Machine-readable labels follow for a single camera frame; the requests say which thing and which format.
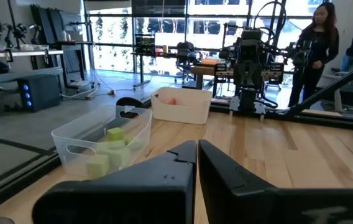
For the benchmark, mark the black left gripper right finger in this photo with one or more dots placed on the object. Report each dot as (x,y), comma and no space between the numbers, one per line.
(257,205)

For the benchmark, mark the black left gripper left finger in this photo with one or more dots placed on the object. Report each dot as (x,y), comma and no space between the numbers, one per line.
(133,199)

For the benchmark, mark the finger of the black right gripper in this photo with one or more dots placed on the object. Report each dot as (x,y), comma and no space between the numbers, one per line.
(254,74)
(243,74)

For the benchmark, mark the green rectangular wooden block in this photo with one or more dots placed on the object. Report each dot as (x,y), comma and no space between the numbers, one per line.
(117,154)

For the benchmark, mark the green wooden cube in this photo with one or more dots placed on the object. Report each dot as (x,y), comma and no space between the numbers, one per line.
(115,134)
(98,166)

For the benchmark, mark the red thick wooden block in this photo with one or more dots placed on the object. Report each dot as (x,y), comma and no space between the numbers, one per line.
(172,101)

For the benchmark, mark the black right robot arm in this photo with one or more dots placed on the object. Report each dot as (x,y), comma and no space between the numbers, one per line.
(247,101)

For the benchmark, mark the black robot arm on table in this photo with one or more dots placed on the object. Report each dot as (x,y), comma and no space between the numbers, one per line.
(18,31)

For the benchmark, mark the round wooden table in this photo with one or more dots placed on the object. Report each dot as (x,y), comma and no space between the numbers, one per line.
(207,70)

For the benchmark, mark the black office chair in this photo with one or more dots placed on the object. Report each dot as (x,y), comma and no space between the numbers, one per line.
(185,49)

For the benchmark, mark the white plastic bin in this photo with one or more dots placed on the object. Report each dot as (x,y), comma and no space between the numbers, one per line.
(189,109)

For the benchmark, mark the clear plastic bin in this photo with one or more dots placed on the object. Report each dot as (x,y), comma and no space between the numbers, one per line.
(71,140)

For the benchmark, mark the black computer monitor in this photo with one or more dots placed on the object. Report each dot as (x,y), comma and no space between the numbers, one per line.
(144,43)

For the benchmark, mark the black computer with blue lights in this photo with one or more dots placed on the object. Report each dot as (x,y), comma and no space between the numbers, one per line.
(43,93)

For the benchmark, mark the grey work table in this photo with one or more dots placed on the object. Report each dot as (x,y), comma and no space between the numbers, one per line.
(18,73)

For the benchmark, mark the black upright panels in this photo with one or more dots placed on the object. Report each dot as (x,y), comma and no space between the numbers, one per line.
(49,25)

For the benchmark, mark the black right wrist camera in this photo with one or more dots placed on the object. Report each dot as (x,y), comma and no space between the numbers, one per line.
(251,35)

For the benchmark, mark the black camera rig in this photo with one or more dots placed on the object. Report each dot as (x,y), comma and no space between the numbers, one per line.
(299,56)

